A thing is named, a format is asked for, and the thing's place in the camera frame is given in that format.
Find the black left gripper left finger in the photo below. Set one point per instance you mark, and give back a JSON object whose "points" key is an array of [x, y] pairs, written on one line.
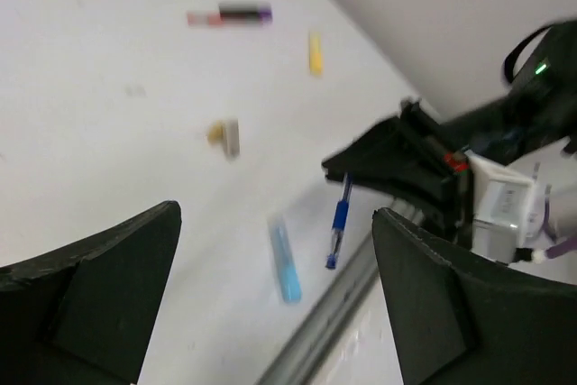
{"points": [[84, 313]]}

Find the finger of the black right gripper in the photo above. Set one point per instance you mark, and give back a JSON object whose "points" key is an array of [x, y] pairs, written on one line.
{"points": [[382, 155]]}

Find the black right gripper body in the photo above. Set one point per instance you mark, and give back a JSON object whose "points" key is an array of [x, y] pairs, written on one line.
{"points": [[455, 180]]}

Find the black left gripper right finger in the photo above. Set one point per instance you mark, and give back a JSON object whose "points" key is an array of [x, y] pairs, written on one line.
{"points": [[458, 318]]}

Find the blue ballpoint pen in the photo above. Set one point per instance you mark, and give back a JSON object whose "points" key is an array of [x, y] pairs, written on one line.
{"points": [[339, 223]]}

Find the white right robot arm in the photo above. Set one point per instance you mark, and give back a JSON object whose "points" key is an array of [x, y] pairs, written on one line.
{"points": [[539, 109]]}

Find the yellow highlighter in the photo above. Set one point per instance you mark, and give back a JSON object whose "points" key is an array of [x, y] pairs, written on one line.
{"points": [[316, 60]]}

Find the light blue highlighter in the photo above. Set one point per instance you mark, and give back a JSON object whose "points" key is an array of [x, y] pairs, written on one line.
{"points": [[287, 275]]}

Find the white and yellow eraser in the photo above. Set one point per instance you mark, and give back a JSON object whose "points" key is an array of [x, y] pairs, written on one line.
{"points": [[226, 134]]}

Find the aluminium table edge rail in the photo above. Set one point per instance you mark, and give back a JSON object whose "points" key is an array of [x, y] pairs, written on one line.
{"points": [[307, 350]]}

